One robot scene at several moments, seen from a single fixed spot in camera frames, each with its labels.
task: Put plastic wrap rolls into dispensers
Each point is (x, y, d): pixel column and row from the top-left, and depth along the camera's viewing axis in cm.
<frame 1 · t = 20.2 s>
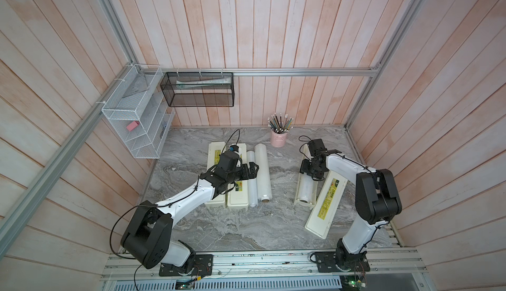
left hand: (250, 171, 85), fingers open
right hand: (305, 169, 98), fingers open
far left cream dispenser: (217, 149, 100), point 10 cm above the table
cream dispenser: (238, 197, 85), point 8 cm above the table
right cream dispenser lid: (329, 190, 90), point 6 cm above the table
thin plastic wrap roll: (252, 187, 92), point 4 cm above the table
thick plastic wrap roll: (263, 180, 94), point 5 cm above the table
right plastic wrap roll: (306, 187, 89), point 7 cm above the table
pink pencil cup: (277, 139, 109), point 6 cm above the table
bundle of pencils: (277, 126, 109), point 10 cm above the table

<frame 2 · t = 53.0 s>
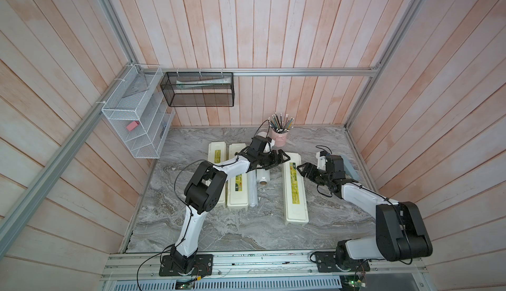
left hand: (285, 163, 93), fingers open
right hand: (302, 168, 92), fingers open
right cream dispenser lid: (296, 209, 82), point 8 cm above the table
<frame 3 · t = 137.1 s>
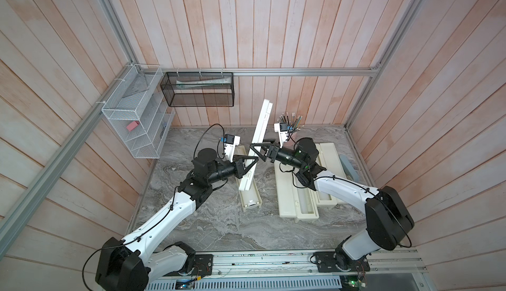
left hand: (257, 163, 69), fingers closed
right hand: (252, 145, 72), fingers open
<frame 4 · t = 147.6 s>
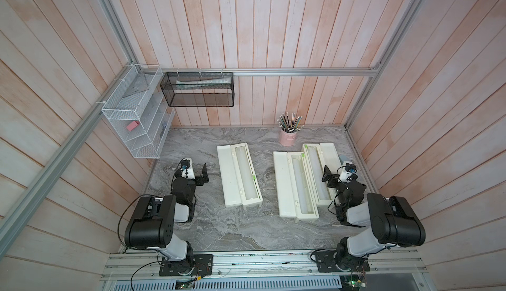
left hand: (196, 165, 91), fingers open
right hand: (335, 165, 90), fingers open
far left dispenser lid: (228, 175, 92), point 8 cm above the table
